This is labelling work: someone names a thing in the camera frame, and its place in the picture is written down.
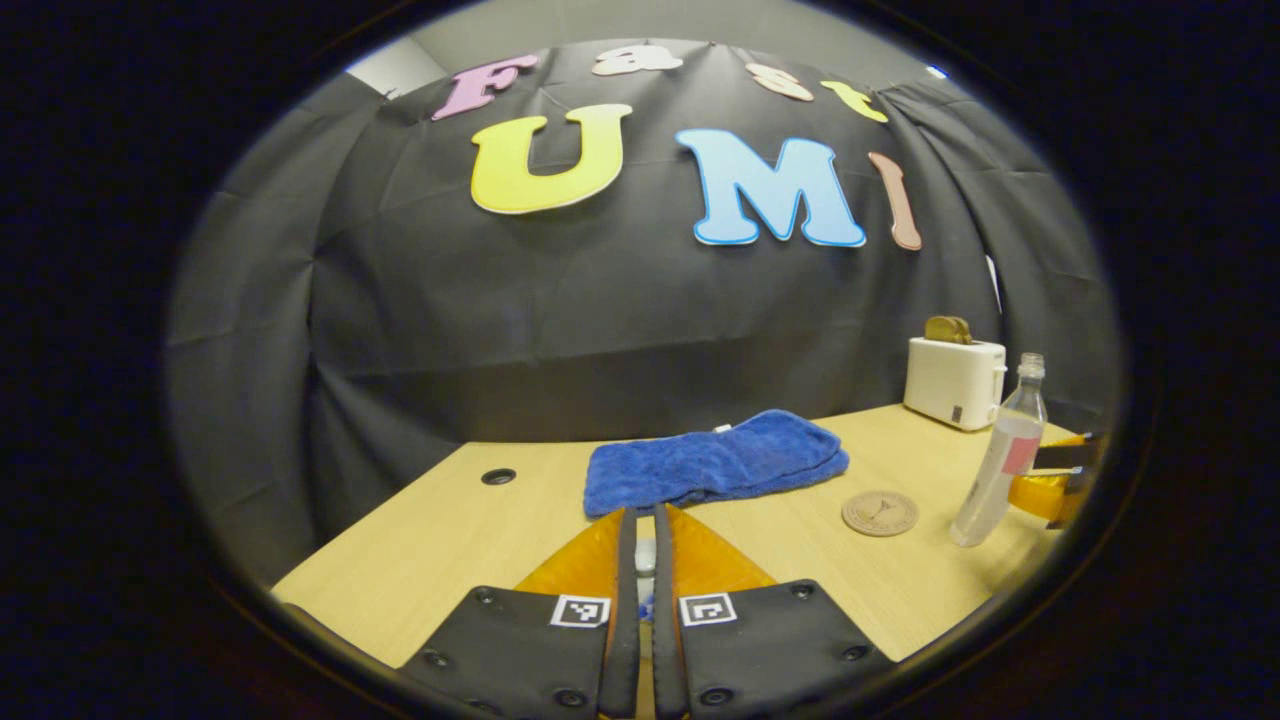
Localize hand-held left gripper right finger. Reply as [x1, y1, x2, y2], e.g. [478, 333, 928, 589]
[652, 502, 897, 720]

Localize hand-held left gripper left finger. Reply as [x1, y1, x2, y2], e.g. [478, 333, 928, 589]
[398, 506, 642, 720]

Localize clear plastic water bottle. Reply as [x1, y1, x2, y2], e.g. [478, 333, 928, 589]
[950, 352, 1049, 548]

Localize round wooden coaster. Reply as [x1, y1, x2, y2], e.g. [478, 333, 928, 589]
[842, 490, 919, 538]

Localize blue towel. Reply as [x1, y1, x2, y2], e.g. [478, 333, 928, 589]
[583, 409, 851, 518]

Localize white toaster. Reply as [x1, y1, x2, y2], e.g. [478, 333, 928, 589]
[904, 337, 1008, 432]

